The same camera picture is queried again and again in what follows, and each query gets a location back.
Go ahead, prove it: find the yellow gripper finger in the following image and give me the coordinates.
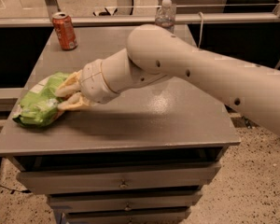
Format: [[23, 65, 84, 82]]
[[55, 70, 81, 97], [58, 92, 94, 111]]

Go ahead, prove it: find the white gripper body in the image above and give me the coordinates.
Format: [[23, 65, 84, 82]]
[[79, 59, 119, 104]]

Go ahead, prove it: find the green rice chip bag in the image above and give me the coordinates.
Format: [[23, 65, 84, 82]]
[[12, 72, 69, 127]]

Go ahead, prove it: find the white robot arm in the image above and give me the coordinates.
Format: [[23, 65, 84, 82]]
[[55, 24, 280, 137]]

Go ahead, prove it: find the clear plastic water bottle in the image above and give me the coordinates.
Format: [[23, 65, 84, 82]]
[[155, 0, 175, 33]]

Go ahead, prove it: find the orange soda can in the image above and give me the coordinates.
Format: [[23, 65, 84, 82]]
[[52, 12, 77, 50]]

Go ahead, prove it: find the grey drawer cabinet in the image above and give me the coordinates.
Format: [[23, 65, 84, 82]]
[[0, 24, 242, 224]]

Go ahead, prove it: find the grey metal railing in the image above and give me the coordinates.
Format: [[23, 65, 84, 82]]
[[0, 13, 280, 28]]

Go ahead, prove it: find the black floor cable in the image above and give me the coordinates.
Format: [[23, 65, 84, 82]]
[[0, 183, 32, 195]]

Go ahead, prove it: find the white hanging cable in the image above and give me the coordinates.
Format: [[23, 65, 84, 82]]
[[197, 11, 205, 50]]

